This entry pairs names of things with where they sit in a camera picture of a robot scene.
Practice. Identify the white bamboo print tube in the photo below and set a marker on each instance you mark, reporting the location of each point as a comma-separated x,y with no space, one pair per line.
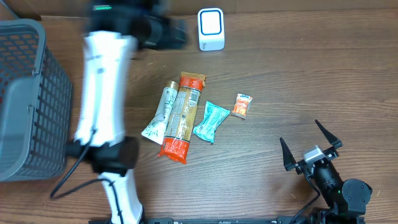
155,130

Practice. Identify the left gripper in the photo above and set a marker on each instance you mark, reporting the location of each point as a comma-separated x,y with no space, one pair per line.
170,41

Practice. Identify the grey plastic shopping basket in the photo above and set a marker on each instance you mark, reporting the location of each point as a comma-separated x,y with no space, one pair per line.
36,102

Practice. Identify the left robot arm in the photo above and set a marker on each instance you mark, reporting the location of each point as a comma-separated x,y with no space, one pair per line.
116,31

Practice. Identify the orange pasta packet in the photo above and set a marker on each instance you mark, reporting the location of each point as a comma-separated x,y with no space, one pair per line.
180,126

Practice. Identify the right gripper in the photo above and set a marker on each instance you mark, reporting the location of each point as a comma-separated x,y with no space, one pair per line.
288,162

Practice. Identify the teal wet wipes packet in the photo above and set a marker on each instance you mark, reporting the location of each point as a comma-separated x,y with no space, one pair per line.
213,116

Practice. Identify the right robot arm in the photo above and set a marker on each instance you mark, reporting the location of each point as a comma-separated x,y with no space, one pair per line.
346,199

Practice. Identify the small orange snack packet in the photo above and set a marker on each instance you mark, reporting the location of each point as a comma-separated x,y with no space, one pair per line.
241,105

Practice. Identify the white barcode scanner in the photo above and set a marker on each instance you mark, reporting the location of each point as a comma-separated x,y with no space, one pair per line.
211,29

